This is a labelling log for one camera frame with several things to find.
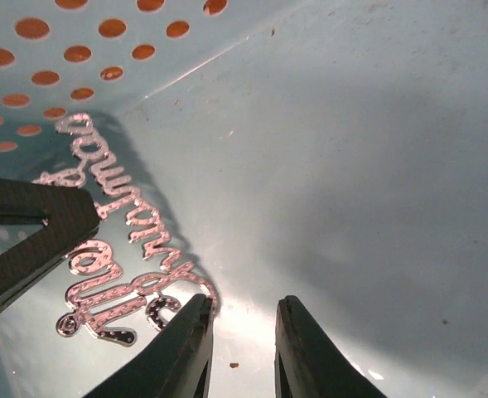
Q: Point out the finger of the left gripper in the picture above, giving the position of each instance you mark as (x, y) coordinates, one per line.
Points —
(67, 217)

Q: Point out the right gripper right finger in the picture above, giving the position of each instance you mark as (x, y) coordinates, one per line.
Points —
(307, 362)

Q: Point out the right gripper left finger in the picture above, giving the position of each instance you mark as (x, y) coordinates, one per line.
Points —
(176, 363)

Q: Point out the silver script word ornament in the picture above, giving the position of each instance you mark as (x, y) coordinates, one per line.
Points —
(103, 296)

